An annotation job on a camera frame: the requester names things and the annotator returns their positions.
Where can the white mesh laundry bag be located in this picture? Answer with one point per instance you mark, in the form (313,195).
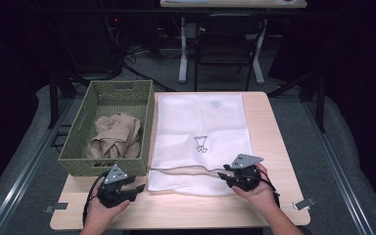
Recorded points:
(199,117)

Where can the grey tape piece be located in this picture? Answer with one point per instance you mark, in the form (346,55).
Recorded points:
(57,207)
(304,203)

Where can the green woven basket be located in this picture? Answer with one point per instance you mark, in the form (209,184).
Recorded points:
(111,94)

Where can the black folding chair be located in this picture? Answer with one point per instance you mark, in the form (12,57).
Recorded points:
(223,45)

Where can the person's left hand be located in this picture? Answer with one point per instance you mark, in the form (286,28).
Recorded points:
(98,215)

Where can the white desk leg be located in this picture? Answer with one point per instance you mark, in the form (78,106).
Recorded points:
(258,62)
(183,58)

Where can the black stand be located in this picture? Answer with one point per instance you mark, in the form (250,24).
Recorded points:
(320,104)
(53,98)

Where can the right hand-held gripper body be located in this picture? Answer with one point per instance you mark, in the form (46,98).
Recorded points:
(246,178)

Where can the metal floor rail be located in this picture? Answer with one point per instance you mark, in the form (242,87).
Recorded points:
(23,176)
(339,176)

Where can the person's right hand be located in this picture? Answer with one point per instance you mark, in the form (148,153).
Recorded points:
(262,197)

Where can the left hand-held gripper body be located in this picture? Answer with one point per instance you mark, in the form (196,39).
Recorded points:
(112,192)

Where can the light wooden desk top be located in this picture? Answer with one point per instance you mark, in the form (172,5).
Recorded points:
(235,4)

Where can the beige garment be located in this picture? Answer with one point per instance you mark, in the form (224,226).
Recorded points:
(117,137)

